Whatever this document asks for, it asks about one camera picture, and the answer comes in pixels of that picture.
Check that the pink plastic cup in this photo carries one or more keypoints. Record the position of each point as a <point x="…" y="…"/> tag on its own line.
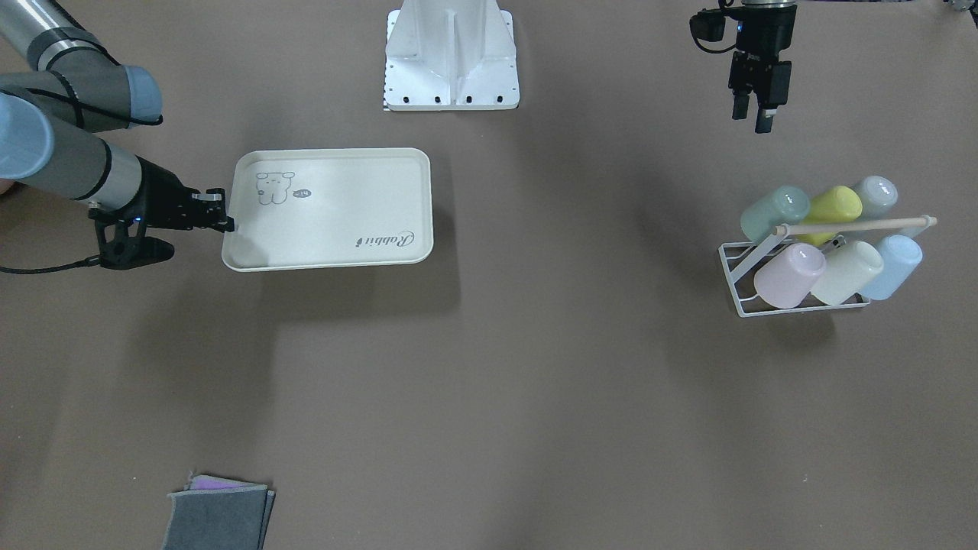
<point x="788" y="278"/>

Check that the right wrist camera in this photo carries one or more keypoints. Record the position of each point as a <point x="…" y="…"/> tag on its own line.
<point x="123" y="243"/>

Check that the yellow plastic cup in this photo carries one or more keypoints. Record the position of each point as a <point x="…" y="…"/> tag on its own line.
<point x="839" y="204"/>

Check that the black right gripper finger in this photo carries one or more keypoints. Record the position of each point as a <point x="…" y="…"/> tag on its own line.
<point x="223" y="225"/>
<point x="209" y="197"/>

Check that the cream plastic cup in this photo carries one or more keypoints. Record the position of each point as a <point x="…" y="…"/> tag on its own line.
<point x="849" y="269"/>

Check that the light blue plastic cup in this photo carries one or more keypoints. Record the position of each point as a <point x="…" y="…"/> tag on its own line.
<point x="901" y="256"/>

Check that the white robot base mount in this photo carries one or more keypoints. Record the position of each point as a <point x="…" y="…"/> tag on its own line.
<point x="446" y="56"/>

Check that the white wire cup rack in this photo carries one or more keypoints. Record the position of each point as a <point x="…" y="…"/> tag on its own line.
<point x="741" y="261"/>

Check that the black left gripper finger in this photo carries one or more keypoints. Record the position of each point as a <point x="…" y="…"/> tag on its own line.
<point x="764" y="118"/>
<point x="741" y="102"/>

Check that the cream rabbit tray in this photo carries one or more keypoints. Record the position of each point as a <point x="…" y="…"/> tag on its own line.
<point x="319" y="208"/>

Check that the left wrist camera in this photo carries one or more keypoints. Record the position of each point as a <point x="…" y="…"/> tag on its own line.
<point x="707" y="26"/>

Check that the grey plastic cup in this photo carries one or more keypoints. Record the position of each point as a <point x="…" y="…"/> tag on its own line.
<point x="878" y="196"/>

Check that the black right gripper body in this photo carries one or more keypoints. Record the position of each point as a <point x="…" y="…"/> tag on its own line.
<point x="158" y="198"/>

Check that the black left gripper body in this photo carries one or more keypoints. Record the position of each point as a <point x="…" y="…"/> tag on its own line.
<point x="773" y="36"/>

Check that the green plastic cup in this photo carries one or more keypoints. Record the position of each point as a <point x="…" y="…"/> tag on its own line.
<point x="784" y="205"/>

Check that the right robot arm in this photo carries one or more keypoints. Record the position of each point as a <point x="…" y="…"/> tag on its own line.
<point x="54" y="116"/>

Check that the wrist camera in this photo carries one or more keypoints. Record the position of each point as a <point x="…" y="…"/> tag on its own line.
<point x="123" y="243"/>
<point x="707" y="26"/>

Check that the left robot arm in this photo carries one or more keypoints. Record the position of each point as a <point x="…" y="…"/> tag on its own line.
<point x="772" y="4"/>

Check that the folded grey cloth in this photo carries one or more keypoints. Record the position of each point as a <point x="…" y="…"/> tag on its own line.
<point x="219" y="513"/>

